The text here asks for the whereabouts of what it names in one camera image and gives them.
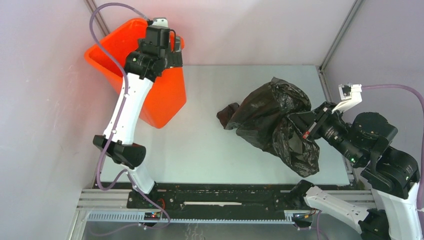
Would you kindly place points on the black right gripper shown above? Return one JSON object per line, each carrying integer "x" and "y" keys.
{"x": 308, "y": 122}

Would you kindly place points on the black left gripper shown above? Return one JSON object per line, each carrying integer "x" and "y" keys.
{"x": 174, "y": 59}

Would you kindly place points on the orange plastic trash bin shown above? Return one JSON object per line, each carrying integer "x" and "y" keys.
{"x": 167, "y": 95}

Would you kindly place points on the black plastic trash bag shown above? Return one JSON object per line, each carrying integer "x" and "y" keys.
{"x": 262, "y": 120}

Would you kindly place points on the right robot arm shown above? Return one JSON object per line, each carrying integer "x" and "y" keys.
{"x": 393, "y": 174}

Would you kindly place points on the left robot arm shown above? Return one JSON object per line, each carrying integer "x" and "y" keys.
{"x": 156, "y": 52}

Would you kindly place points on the small electronics board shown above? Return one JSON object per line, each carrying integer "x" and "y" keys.
{"x": 151, "y": 216}

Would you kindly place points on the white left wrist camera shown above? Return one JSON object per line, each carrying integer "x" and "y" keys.
{"x": 160, "y": 22}

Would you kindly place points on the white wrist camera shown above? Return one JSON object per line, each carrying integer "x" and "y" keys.
{"x": 160, "y": 22}
{"x": 350, "y": 96}

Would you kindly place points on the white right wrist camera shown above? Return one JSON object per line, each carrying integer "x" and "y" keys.
{"x": 350, "y": 96}

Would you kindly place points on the left aluminium corner post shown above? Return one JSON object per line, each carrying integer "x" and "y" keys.
{"x": 98, "y": 19}

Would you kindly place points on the aluminium corner post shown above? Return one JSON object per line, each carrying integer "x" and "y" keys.
{"x": 98, "y": 19}
{"x": 349, "y": 19}

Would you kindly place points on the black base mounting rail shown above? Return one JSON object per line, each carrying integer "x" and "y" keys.
{"x": 230, "y": 201}

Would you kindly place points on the right aluminium corner post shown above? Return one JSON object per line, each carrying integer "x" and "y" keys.
{"x": 349, "y": 19}

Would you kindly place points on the grey slotted cable duct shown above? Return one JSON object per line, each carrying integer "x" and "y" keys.
{"x": 138, "y": 217}

